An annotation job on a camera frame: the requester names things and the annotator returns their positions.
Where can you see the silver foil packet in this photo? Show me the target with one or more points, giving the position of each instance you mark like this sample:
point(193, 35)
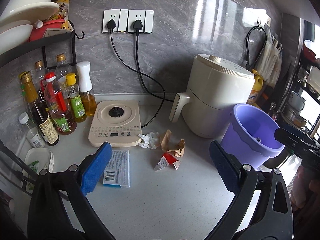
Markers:
point(257, 139)

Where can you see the cream kettle base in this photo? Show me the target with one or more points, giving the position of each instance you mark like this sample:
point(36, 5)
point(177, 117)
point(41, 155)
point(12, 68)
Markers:
point(115, 122)

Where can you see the hanging plastic bags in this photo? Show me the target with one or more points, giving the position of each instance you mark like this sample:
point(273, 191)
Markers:
point(270, 62)

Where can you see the white storage box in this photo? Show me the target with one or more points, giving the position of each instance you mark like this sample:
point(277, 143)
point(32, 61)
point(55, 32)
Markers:
point(313, 77)

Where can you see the white tissue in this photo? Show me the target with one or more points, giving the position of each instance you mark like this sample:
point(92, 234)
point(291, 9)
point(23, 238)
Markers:
point(148, 140)

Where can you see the black storage shelf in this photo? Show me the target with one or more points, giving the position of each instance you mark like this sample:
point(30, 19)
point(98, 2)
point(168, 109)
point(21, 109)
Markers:
point(297, 85)

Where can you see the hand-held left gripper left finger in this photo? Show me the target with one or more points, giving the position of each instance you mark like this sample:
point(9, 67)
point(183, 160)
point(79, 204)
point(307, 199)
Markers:
point(96, 167)

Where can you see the wall hook strip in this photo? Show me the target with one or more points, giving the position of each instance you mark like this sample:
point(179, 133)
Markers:
point(264, 21)

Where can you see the clear gold-capped bottle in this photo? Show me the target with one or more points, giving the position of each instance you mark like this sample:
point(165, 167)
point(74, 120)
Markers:
point(62, 67)

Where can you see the small barcode cardboard box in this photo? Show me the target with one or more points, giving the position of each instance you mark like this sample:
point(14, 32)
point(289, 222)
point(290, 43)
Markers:
point(120, 167)

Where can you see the red plastic container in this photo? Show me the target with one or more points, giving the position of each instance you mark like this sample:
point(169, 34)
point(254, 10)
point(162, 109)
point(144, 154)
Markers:
point(37, 33)

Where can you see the small white-capped clear bottle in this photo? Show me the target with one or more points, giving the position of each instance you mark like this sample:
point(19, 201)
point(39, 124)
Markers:
point(33, 137)

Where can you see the yellow snack bag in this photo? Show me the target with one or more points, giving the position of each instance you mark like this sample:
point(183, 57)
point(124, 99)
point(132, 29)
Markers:
point(62, 7)

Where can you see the black dish rack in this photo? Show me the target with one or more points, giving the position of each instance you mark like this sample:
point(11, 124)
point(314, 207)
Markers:
point(37, 45)

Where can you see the red and white carton wrapper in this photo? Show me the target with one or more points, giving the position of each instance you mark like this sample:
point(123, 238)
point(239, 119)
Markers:
point(167, 160)

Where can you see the white rectangular tray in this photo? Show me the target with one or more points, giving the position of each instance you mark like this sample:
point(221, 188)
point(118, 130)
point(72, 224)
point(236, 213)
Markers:
point(42, 157)

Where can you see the white gold-rimmed plate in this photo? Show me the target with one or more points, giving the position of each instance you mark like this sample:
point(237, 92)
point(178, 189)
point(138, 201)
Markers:
point(15, 26)

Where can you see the small glass bottle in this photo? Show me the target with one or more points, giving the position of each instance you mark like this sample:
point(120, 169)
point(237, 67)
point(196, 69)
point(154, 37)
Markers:
point(273, 112)

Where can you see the cream air fryer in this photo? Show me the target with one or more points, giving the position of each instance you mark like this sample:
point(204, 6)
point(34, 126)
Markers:
point(215, 92)

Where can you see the dark soy sauce bottle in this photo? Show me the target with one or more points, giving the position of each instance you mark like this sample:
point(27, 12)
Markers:
point(46, 130)

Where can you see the red bowl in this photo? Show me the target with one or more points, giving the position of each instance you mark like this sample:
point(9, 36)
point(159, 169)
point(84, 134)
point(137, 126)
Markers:
point(311, 50)

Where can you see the white-topped oil sprayer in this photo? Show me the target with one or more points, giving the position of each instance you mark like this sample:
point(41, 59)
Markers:
point(86, 92)

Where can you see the yellow detergent bottle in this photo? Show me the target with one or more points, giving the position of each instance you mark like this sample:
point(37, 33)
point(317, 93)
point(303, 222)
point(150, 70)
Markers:
point(256, 90)

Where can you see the steel pot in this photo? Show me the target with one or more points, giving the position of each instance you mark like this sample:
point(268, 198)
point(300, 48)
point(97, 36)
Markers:
point(296, 117)

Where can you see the white wall socket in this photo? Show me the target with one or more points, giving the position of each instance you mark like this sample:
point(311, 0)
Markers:
point(123, 20)
point(149, 21)

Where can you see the white enamel pot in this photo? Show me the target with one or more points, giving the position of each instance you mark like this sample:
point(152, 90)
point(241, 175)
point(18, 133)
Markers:
point(297, 101)

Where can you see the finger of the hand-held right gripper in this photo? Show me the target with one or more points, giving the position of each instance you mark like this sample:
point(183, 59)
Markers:
point(295, 140)

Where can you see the purple plastic bucket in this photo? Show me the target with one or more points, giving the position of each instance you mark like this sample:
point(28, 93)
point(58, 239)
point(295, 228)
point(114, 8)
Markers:
point(240, 140)

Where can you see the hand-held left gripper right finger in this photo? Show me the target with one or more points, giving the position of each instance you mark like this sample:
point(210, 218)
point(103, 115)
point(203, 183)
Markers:
point(225, 167)

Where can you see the large cream bowl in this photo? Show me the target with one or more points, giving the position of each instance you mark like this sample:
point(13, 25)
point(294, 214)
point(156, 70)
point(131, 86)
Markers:
point(27, 2)

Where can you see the yellow-capped green label bottle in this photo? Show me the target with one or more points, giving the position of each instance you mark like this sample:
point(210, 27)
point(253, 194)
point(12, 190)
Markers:
point(77, 107)

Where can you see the red-capped oil bottle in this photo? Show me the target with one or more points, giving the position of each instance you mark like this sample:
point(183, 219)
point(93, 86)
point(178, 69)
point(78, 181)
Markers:
point(60, 115)

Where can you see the small brown paper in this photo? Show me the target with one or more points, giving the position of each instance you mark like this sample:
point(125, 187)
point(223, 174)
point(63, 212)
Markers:
point(178, 150)

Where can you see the green sauce packet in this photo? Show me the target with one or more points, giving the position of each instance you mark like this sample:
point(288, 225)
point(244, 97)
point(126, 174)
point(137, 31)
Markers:
point(33, 167)

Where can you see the person's right hand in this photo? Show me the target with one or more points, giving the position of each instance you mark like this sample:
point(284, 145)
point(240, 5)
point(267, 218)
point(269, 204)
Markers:
point(307, 192)

